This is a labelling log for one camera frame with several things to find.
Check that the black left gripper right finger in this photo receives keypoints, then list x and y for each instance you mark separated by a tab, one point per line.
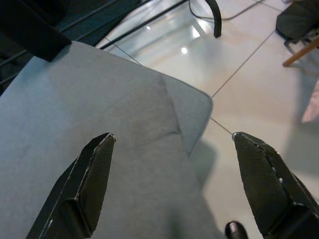
264	184

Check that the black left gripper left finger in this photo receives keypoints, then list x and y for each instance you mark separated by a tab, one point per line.
92	179

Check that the grey fabric pillow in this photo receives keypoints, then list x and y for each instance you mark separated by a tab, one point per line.
104	107

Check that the black chair with wooden leg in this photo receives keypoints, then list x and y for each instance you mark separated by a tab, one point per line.
296	17

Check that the black curved chair leg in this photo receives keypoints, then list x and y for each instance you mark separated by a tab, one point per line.
217	20

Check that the pink cloth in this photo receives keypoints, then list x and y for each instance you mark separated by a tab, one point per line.
312	104

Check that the black square beam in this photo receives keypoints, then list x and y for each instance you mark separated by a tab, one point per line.
32	27

